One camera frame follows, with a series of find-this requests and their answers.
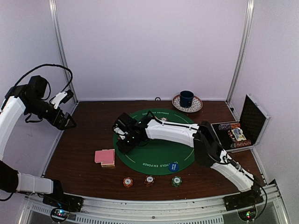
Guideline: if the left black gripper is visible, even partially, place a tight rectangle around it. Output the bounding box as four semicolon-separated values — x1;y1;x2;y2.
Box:
25;97;76;130

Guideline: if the orange poker chip stack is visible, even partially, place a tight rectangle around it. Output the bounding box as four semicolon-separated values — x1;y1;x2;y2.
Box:
123;177;134;188

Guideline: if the blue small blind button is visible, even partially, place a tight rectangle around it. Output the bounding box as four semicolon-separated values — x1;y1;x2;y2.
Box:
168;162;179;172

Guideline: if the green poker chip stack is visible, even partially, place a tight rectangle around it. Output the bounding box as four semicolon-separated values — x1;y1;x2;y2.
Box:
171;176;182;187

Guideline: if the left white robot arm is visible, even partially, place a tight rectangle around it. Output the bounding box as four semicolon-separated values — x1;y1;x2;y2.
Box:
0;75;76;207

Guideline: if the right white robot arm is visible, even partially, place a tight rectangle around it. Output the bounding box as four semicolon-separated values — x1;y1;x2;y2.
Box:
112;111;266;206

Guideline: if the round green poker mat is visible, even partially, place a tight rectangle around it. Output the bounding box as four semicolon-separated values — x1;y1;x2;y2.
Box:
113;108;194;175

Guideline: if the red backed card deck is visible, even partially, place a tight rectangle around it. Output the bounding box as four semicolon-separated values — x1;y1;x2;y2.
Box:
94;149;115;164

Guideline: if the dark red poker chip stack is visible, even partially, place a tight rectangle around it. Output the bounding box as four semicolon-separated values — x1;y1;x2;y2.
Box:
144;175;155;187

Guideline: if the dark blue mug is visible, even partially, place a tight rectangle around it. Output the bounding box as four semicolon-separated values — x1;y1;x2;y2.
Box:
180;91;194;108

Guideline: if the patterned ceramic saucer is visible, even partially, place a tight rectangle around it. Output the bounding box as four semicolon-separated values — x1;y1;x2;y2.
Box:
171;95;203;113

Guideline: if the aluminium poker chip case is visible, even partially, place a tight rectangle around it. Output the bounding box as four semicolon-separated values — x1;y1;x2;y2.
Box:
212;94;270;150

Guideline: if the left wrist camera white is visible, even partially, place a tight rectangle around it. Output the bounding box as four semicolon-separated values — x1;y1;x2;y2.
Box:
50;90;74;109

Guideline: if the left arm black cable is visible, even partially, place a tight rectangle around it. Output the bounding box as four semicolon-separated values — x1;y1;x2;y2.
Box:
10;63;74;94

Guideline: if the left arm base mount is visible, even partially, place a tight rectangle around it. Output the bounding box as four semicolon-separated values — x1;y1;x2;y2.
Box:
43;195;84;212

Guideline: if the front aluminium rail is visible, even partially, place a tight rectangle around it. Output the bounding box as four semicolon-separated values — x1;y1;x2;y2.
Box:
17;184;291;224

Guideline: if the left aluminium frame post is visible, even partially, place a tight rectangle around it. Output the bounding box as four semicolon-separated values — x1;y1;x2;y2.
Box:
49;0;78;105

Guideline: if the aluminium frame post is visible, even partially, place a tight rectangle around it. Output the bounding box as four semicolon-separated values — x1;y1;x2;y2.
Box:
226;0;255;105
49;0;78;105

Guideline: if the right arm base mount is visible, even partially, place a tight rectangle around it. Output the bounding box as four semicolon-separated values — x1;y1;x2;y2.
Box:
223;192;264;211

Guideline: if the right aluminium frame post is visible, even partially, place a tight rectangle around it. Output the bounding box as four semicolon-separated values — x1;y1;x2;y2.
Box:
226;0;255;105

